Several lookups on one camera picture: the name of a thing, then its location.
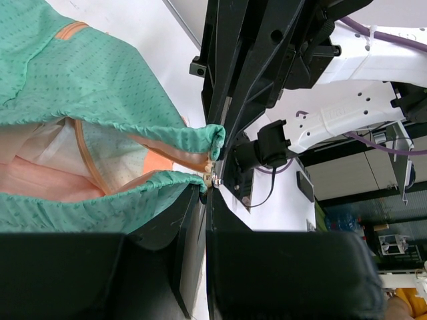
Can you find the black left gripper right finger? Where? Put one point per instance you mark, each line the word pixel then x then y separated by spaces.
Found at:
pixel 286 275

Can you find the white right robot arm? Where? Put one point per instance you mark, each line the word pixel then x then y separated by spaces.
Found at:
pixel 379 75

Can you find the aluminium right side rail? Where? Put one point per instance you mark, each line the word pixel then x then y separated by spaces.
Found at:
pixel 190 14

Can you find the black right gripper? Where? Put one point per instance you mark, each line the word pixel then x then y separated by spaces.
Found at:
pixel 252 50

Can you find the teal and orange jacket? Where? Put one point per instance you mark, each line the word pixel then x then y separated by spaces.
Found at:
pixel 90 141

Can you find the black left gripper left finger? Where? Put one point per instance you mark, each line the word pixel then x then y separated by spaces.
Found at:
pixel 151 273

